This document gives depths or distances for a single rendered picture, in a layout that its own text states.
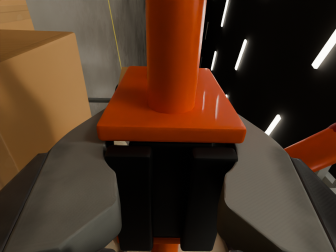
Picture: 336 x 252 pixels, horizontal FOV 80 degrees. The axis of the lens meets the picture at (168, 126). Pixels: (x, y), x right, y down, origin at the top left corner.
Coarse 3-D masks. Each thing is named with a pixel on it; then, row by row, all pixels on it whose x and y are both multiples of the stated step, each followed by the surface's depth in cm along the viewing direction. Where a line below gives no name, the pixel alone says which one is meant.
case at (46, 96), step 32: (0, 32) 26; (32, 32) 26; (64, 32) 27; (0, 64) 16; (32, 64) 19; (64, 64) 25; (0, 96) 16; (32, 96) 19; (64, 96) 26; (0, 128) 16; (32, 128) 19; (64, 128) 26; (0, 160) 16
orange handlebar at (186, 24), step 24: (168, 0) 6; (192, 0) 6; (168, 24) 7; (192, 24) 7; (168, 48) 7; (192, 48) 7; (168, 72) 8; (192, 72) 8; (168, 96) 8; (192, 96) 9
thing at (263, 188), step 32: (256, 128) 10; (256, 160) 8; (288, 160) 8; (224, 192) 6; (256, 192) 6; (288, 192) 6; (224, 224) 6; (256, 224) 5; (288, 224) 6; (320, 224) 6
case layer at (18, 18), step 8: (0, 0) 65; (8, 0) 68; (16, 0) 72; (24, 0) 76; (0, 8) 65; (8, 8) 68; (16, 8) 72; (24, 8) 76; (0, 16) 65; (8, 16) 68; (16, 16) 72; (24, 16) 76; (0, 24) 65; (8, 24) 68; (16, 24) 72; (24, 24) 76; (32, 24) 81
